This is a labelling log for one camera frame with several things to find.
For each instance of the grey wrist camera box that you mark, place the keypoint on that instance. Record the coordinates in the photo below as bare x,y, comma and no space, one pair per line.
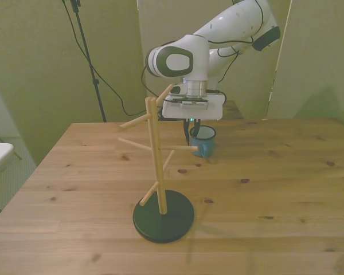
178,89

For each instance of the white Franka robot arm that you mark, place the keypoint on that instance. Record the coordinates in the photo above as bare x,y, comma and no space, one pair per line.
218,31

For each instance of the blue enamel mug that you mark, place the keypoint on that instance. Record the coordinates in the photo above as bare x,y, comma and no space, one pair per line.
205,146

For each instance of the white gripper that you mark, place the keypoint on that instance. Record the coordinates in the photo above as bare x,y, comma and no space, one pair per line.
195,112

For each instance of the wooden robot pedestal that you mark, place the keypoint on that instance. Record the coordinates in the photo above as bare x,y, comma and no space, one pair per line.
234,110

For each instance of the black tripod stand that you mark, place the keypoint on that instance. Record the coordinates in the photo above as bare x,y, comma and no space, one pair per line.
87,54

